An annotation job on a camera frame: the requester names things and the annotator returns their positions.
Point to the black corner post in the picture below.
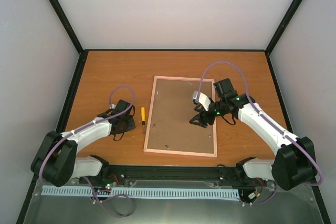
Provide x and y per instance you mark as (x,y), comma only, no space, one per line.
(293,7)
(66,24)

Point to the yellow handled screwdriver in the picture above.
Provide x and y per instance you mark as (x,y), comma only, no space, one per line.
(143,119)

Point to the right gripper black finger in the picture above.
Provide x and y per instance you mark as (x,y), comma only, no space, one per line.
(199,108)
(198,121)

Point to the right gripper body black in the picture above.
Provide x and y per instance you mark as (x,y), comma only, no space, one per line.
(211,119)

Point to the pink wooden picture frame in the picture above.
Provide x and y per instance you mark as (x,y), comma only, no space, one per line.
(149,129)

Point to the left black corner post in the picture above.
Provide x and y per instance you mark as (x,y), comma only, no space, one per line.
(66,24)

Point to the light blue slotted cable duct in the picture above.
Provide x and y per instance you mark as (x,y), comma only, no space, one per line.
(143,193)

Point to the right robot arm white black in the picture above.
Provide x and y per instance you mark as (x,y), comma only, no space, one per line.
(294,161)

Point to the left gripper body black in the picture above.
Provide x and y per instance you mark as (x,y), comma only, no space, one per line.
(126,126)

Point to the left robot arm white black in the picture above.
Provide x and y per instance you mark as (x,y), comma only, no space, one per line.
(56,161)

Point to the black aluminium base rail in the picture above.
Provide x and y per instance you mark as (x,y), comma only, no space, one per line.
(225,176)

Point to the right black corner post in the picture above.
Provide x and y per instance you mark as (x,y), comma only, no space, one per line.
(293,7)

